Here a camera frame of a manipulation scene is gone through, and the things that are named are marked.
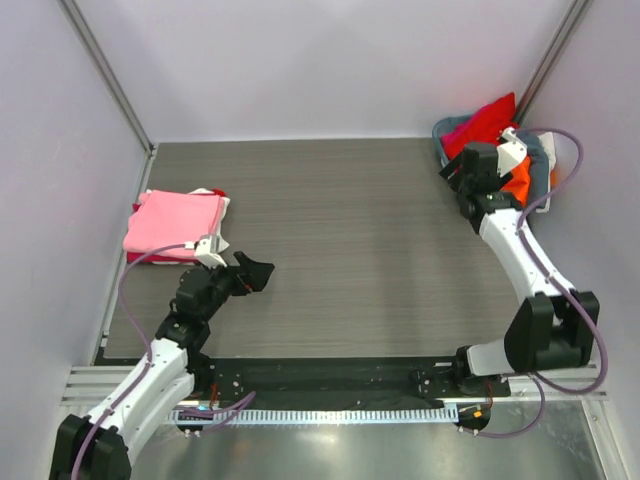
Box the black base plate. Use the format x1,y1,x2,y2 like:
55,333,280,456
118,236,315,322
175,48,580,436
191,356,511,403

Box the right aluminium frame post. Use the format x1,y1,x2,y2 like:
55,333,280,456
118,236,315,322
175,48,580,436
514,0,593,124

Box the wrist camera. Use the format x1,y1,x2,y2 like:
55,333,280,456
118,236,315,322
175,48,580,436
194,234,230,268
496,127,527,177

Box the red t shirt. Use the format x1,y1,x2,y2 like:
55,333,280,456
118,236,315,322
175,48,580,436
441,92,519,160

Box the folded pink t shirt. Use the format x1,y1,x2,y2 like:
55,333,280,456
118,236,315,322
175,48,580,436
123,189,224,260

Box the aluminium front rail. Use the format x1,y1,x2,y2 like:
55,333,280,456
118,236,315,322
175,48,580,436
61,363,600,405

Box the white slotted cable duct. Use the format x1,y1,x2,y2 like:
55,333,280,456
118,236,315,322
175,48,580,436
165,404,459,427

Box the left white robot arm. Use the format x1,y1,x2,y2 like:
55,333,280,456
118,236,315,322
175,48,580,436
49,251,275,479

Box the aluminium frame post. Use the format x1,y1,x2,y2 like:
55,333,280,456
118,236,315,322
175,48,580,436
58,0,154,155
514,0,593,124

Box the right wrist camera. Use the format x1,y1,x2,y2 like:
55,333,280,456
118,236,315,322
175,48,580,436
496,127,527,177

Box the folded crimson t shirt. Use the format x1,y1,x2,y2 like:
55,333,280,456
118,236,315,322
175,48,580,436
126,188,226,266

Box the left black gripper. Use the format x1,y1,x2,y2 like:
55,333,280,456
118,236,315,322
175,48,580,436
200,251,272,322

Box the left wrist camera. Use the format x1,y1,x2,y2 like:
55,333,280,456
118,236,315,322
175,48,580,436
194,234,230,268

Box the blue laundry basket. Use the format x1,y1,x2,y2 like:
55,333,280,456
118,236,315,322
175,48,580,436
431,114,551,216

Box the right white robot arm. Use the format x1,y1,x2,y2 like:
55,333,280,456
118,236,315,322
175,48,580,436
440,142,600,396

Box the white t shirt in basket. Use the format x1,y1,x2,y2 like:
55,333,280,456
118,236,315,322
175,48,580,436
538,132,557,171

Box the orange t shirt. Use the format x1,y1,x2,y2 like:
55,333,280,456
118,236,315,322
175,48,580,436
502,155,556,207

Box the left aluminium frame post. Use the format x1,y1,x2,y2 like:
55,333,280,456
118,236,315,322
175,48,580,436
58,0,154,155

